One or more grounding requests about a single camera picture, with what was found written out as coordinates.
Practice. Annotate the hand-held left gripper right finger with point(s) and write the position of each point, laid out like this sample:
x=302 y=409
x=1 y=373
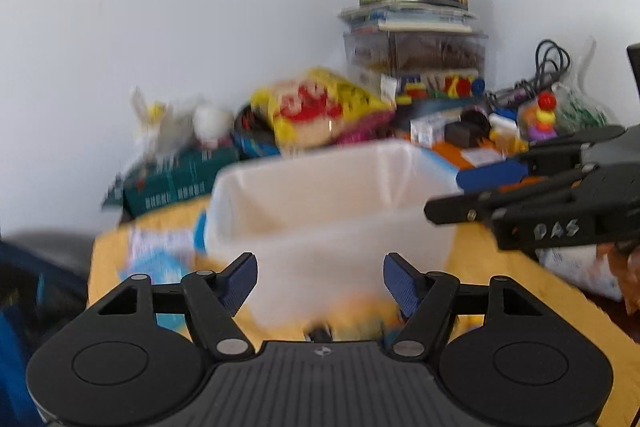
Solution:
x=402 y=282

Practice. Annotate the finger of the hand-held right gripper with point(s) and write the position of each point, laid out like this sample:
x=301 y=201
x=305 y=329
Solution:
x=490 y=174
x=460 y=209

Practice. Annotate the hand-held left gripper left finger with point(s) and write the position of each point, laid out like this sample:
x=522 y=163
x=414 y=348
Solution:
x=240 y=279

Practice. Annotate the white plastic storage bin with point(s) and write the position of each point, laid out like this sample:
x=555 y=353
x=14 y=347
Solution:
x=325 y=227

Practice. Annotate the orange box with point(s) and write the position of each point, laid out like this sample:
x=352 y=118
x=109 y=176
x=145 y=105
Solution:
x=450 y=154

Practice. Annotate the white jar blue lid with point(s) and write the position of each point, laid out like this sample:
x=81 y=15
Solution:
x=502 y=129

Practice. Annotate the black device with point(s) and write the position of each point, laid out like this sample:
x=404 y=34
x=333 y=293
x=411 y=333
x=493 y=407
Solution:
x=467 y=129

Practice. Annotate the baby wipes packet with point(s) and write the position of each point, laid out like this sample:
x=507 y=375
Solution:
x=580 y=267

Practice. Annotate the small white box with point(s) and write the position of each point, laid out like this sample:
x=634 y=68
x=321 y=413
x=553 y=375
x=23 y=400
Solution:
x=429 y=129

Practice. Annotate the colourful toy box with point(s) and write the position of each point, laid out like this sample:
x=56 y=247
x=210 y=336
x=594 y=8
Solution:
x=440 y=87

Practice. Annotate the yellow blanket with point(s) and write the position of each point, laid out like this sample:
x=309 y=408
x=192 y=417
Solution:
x=575 y=317

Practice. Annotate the clear bag green print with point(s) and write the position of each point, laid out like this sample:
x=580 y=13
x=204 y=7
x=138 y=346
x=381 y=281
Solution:
x=585 y=107

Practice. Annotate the dark green cardboard box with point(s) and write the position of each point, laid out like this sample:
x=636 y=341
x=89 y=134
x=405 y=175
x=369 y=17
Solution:
x=170 y=184

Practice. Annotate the pink shiny bag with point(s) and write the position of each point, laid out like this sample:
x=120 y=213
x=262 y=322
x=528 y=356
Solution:
x=365 y=132

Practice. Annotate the dark round tin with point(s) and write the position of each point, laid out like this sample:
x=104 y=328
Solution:
x=252 y=137

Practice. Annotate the clear plastic box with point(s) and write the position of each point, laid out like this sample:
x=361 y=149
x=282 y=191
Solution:
x=415 y=52

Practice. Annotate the white egg-shaped toy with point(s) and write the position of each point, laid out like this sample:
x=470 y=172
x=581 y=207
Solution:
x=212 y=124

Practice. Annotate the white plush toy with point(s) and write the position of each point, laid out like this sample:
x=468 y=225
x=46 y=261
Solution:
x=160 y=127

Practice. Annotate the yellow snack bag red print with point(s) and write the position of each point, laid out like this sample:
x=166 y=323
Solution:
x=320 y=107

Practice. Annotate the stack of books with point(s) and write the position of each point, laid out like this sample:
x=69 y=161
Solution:
x=410 y=19

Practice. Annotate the blue mesh chair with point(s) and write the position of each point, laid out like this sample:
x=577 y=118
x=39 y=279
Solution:
x=30 y=332

